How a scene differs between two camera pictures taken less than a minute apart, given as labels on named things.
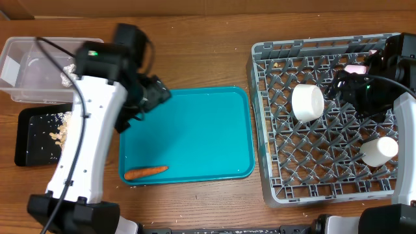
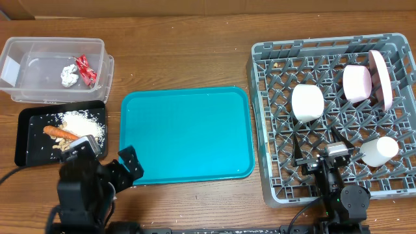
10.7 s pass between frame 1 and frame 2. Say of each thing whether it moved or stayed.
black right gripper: moved
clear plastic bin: stayed
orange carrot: moved
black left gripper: moved
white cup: stayed
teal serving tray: stayed
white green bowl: stayed
